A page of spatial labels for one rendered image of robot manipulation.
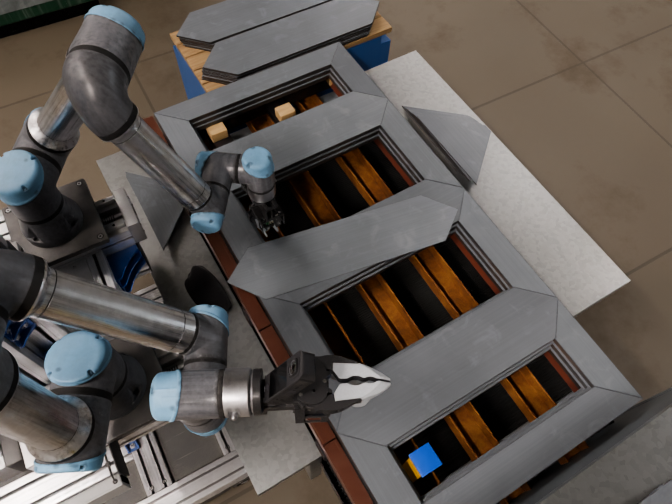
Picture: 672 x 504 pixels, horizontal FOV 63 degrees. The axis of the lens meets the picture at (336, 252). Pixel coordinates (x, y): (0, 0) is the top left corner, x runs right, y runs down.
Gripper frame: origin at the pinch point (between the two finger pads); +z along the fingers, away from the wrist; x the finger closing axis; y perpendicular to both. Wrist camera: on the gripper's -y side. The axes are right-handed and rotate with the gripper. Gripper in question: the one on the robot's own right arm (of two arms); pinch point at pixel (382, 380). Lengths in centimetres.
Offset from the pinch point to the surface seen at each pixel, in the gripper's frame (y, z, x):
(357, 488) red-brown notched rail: 64, 0, 0
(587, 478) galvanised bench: 42, 47, 6
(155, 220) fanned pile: 62, -61, -87
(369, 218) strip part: 49, 9, -75
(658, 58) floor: 112, 207, -248
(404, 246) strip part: 51, 18, -64
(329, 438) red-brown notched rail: 62, -7, -12
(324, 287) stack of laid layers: 53, -6, -52
